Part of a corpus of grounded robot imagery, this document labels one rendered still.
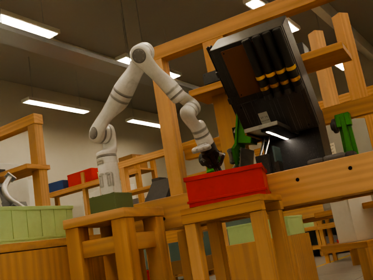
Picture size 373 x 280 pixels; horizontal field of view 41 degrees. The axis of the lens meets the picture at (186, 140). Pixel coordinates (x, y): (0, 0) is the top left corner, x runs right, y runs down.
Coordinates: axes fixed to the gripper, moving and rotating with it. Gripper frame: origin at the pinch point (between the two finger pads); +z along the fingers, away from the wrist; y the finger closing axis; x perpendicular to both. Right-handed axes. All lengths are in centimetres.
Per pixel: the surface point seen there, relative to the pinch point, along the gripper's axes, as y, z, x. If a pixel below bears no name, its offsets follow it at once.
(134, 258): 27, 6, 47
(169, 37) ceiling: 315, 39, -695
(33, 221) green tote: 84, -12, 29
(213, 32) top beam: 14, -41, -103
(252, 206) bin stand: -24.1, -0.2, 36.3
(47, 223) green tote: 84, -6, 23
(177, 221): 25.3, 15.1, 10.4
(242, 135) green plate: -5.2, -0.8, -30.5
